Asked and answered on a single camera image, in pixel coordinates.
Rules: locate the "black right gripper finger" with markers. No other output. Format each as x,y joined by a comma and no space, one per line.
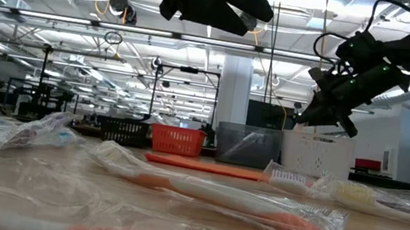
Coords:
313,107
313,120

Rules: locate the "orange mat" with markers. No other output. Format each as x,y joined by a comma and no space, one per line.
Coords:
201,166

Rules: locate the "white perforated basket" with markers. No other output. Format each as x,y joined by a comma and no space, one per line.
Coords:
318,157

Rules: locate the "black cabinet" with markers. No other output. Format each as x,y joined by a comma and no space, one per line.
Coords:
266,115

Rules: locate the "grey translucent bin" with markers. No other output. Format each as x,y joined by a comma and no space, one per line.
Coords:
264,157

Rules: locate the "red box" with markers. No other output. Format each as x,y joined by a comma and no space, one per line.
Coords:
367,164

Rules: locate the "white column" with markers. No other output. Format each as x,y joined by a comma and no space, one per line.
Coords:
230,112

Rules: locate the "orange plastic basket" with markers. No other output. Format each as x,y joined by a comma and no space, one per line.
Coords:
177,140

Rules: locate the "black plastic basket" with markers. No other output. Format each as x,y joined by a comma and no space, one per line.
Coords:
124,132

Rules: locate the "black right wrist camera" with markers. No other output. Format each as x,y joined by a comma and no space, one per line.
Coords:
321,78

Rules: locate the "black gantry frame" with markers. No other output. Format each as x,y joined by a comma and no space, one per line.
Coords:
44,69
195,71

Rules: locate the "white wall box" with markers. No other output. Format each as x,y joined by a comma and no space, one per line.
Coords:
389,161

